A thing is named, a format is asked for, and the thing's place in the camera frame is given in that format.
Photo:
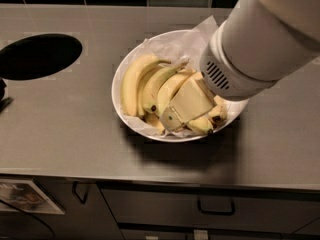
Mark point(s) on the grey drawer front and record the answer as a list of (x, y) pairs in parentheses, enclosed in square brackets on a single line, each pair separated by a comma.
[(180, 210)]

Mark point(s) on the black cabinet door handle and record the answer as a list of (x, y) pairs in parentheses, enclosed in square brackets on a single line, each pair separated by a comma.
[(80, 191)]

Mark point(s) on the white paper liner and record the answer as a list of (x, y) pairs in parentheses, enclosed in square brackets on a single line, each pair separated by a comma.
[(158, 90)]

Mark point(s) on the black drawer handle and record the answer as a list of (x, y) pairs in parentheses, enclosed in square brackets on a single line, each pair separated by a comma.
[(216, 206)]

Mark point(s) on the magazine on cabinet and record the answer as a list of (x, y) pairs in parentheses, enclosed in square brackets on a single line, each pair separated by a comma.
[(26, 195)]

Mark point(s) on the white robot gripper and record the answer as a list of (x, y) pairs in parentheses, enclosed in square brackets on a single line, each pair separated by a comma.
[(224, 73)]

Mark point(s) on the front curved yellow banana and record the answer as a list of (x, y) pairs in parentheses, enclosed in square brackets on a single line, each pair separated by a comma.
[(201, 126)]

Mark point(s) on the leftmost yellow banana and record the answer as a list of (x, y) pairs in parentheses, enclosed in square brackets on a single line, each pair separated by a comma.
[(131, 79)]

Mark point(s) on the yellow banana dark tip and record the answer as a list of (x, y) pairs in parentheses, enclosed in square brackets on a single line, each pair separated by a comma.
[(152, 87)]

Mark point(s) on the thin hidden yellow banana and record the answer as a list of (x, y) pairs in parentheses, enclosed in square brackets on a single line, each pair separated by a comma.
[(143, 82)]

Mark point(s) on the right short yellow banana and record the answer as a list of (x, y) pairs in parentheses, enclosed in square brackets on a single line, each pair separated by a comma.
[(219, 113)]

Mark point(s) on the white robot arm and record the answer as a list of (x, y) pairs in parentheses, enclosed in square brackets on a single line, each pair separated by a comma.
[(261, 42)]

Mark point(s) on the white round bowl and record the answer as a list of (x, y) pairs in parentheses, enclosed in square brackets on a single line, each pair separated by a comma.
[(175, 46)]

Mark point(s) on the yellow banana behind front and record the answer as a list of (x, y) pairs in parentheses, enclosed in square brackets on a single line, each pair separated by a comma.
[(197, 76)]

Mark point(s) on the black round counter hole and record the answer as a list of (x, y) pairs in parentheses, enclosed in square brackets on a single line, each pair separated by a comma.
[(38, 56)]

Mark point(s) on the small bottom yellow banana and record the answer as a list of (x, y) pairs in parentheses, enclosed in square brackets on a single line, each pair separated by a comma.
[(154, 121)]

